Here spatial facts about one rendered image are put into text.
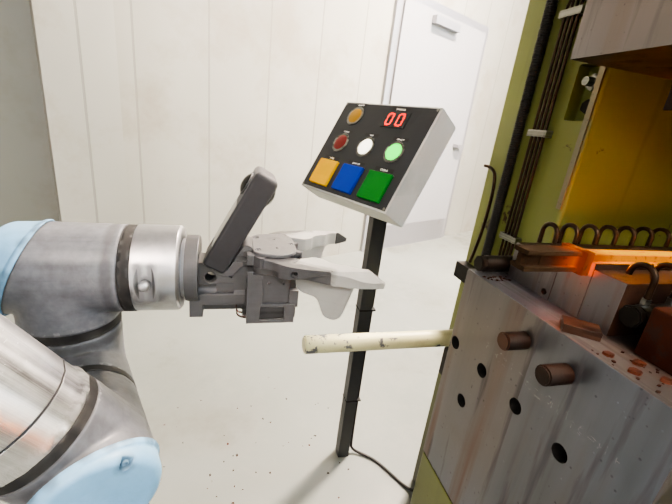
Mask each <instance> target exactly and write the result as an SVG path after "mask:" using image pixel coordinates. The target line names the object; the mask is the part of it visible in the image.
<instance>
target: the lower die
mask: <svg viewBox="0 0 672 504"><path fill-rule="evenodd" d="M517 244H526V245H558V246H561V245H562V244H560V243H557V244H553V243H529V242H517ZM576 246H578V247H581V248H583V249H609V250H644V251H672V247H668V248H667V247H653V246H651V247H648V246H622V245H615V246H612V245H591V244H577V245H576ZM633 263H636V262H592V265H591V268H590V270H589V273H588V276H580V275H578V274H576V273H573V272H523V271H521V270H519V269H518V268H516V267H514V266H512V265H510V268H509V271H508V275H507V276H508V277H510V278H512V279H513V280H515V281H517V282H518V283H520V284H521V285H523V286H525V287H526V288H528V289H530V290H531V291H533V292H535V293H536V294H538V295H539V296H541V297H543V298H544V299H546V300H548V301H549V302H551V303H553V304H554V305H556V306H558V307H559V308H561V309H562V310H564V311H566V312H567V313H569V314H571V315H572V316H574V317H575V318H577V319H579V320H583V321H587V322H590V323H594V324H598V325H599V326H600V328H601V331H602V333H603V335H605V336H623V335H641V334H642V333H643V330H644V328H631V327H625V326H624V324H623V323H622V322H621V321H620V320H619V310H620V309H621V308H622V307H623V306H624V305H631V304H639V303H640V301H641V298H642V297H644V295H645V293H646V290H647V288H648V286H649V283H650V281H651V274H650V272H649V271H648V270H646V269H644V268H638V269H636V270H635V271H634V273H633V275H629V274H626V270H627V269H628V267H629V266H630V265H631V264H633ZM543 288H545V289H546V294H545V295H543V294H542V293H541V290H542V289H543ZM671 291H672V270H671V269H669V268H664V269H661V270H660V271H659V283H658V285H657V287H656V290H655V292H654V294H653V296H652V299H651V300H652V302H651V304H665V301H666V299H667V297H669V296H670V293H671Z"/></svg>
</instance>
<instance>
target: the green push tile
mask: <svg viewBox="0 0 672 504"><path fill-rule="evenodd" d="M393 177H394V176H393V175H391V174H387V173H383V172H379V171H375V170H370V171H369V173H368V174H367V176H366V178H365V180H364V182H363V183H362V185H361V187H360V189H359V191H358V193H357V194H356V196H357V197H358V198H361V199H364V200H367V201H370V202H373V203H376V204H379V203H380V201H381V199H382V197H383V196H384V194H385V192H386V190H387V188H388V186H389V185H390V183H391V181H392V179H393Z"/></svg>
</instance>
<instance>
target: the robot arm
mask: <svg viewBox="0 0 672 504"><path fill-rule="evenodd" d="M277 186H278V184H277V181H276V178H275V175H274V174H272V173H271V172H269V171H268V170H266V169H264V168H263V167H261V166H258V167H256V168H255V169H254V171H253V172H252V173H250V174H248V175H247V176H246V177H245V178H244V179H243V180H242V182H241V185H240V194H239V196H238V197H237V199H236V201H235V202H234V204H233V206H232V207H231V209H230V211H229V212H228V214H227V216H226V217H225V219H224V221H223V223H222V224H221V226H220V228H219V229H218V231H217V233H216V234H215V236H214V238H213V239H212V241H211V243H210V244H209V246H208V248H207V250H206V253H202V238H201V235H187V234H186V230H185V228H184V227H183V226H182V225H156V224H139V225H134V224H112V223H85V222H58V221H54V220H53V219H46V220H43V221H15V222H11V223H8V224H5V225H4V226H1V227H0V500H1V501H4V502H6V503H9V504H148V503H149V502H150V501H151V499H152V498H153V496H154V494H155V492H156V491H157V488H158V486H159V483H160V480H161V475H162V466H161V462H160V458H159V452H160V449H159V444H158V443H157V441H156V440H154V439H153V436H152V433H151V430H150V427H149V424H148V421H147V418H146V415H145V412H144V409H143V406H142V403H141V400H140V397H139V394H138V391H137V387H136V384H135V381H134V378H133V375H132V372H131V369H130V366H129V363H128V360H127V357H126V352H125V345H124V334H123V322H122V311H138V310H179V309H181V308H182V307H183V305H184V302H185V300H186V301H189V317H203V311H204V309H236V314H237V316H238V317H241V318H246V324H252V323H285V322H293V318H294V316H295V307H297V305H298V294H299V290H300V291H301V292H303V293H305V294H308V295H312V296H314V297H315V298H316V299H317V301H318V303H319V306H320V309H321V312H322V314H323V316H324V317H326V318H328V319H331V320H336V319H338V318H340V317H341V315H342V314H343V311H344V309H345V307H346V305H347V303H348V301H349V299H350V296H351V294H352V292H353V290H354V289H384V287H385V282H383V281H382V280H381V279H380V278H379V277H377V276H376V275H375V274H374V273H373V272H371V271H370V270H369V269H358V268H354V267H350V266H348V265H339V264H334V263H330V262H328V261H326V260H324V259H321V256H322V253H323V250H324V247H325V245H328V244H338V243H342V242H346V239H347V238H346V237H344V236H343V235H341V234H340V233H338V232H334V231H306V230H297V231H279V232H273V233H269V234H257V235H253V236H252V237H249V236H248V234H249V232H250V231H251V229H252V228H253V226H254V224H255V223H256V221H257V219H258V218H259V216H260V215H261V213H262V211H263V210H264V208H265V207H266V206H267V205H269V204H270V203H271V202H272V201H273V199H274V197H275V194H276V189H277ZM211 272H212V273H211ZM296 286H297V287H296ZM298 289H299V290H298ZM238 309H242V311H238ZM237 312H239V313H242V316H241V315H239V314H238V313H237ZM9 314H13V316H14V321H15V324H14V323H13V322H11V321H10V320H8V319H7V318H6V317H4V316H7V315H9ZM278 318H280V319H278Z"/></svg>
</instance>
